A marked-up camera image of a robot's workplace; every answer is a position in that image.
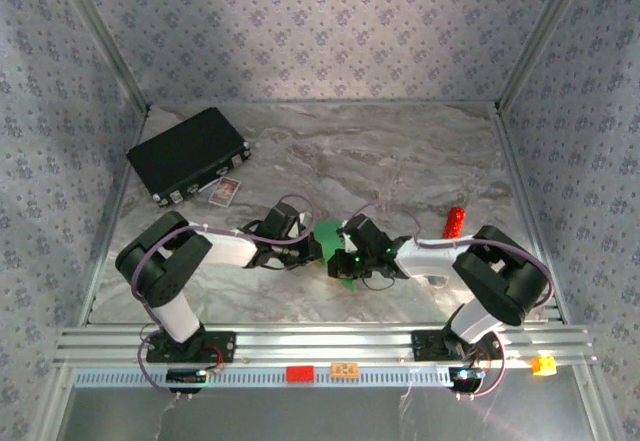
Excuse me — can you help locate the green paper sheet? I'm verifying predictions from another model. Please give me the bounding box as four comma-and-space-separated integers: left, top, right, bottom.
312, 220, 361, 292

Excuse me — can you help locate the small printed card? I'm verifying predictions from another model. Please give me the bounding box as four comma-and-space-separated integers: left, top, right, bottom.
207, 176, 242, 208

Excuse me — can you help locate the red glittery tube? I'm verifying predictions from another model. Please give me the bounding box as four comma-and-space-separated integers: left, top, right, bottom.
442, 205, 467, 240

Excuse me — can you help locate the red rectangular block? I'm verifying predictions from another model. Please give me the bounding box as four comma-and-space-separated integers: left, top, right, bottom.
285, 364, 316, 383

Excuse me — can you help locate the black hard case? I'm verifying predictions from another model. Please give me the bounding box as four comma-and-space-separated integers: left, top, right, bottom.
125, 106, 253, 208

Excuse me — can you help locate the small black controller board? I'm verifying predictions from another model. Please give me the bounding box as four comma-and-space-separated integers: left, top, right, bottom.
166, 368, 208, 385
448, 366, 486, 385

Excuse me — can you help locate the yellow orange block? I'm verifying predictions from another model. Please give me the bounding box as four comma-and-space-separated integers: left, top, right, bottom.
530, 354, 558, 377

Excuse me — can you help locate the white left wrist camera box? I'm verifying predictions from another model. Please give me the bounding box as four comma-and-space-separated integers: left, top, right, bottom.
287, 213, 309, 240

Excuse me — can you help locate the aluminium mounting rail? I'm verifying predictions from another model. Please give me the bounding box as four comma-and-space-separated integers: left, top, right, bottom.
52, 324, 599, 368

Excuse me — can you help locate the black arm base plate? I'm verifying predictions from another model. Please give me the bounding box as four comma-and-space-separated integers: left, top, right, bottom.
410, 329, 504, 362
145, 330, 237, 365

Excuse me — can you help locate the thin red wire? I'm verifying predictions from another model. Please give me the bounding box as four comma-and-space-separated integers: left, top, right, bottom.
469, 345, 494, 370
202, 343, 226, 372

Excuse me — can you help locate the grey slotted cable duct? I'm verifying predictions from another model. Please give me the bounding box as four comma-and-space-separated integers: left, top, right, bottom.
72, 364, 454, 390

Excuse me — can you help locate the aluminium side rail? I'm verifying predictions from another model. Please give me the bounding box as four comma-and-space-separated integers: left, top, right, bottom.
79, 108, 154, 327
492, 105, 571, 325

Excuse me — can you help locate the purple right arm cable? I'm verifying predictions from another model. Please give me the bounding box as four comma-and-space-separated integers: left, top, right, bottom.
352, 200, 556, 400

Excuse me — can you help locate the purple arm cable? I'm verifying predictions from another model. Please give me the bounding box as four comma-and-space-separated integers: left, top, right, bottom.
134, 193, 319, 402
352, 200, 556, 400

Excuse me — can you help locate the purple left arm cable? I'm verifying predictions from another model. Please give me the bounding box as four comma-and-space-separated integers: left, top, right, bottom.
134, 193, 319, 402

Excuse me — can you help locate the aluminium frame leg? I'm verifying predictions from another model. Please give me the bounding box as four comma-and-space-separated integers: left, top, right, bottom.
27, 364, 76, 441
572, 364, 626, 441

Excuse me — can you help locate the aluminium corner post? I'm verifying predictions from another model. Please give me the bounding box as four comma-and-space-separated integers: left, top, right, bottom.
492, 0, 596, 115
49, 0, 154, 115

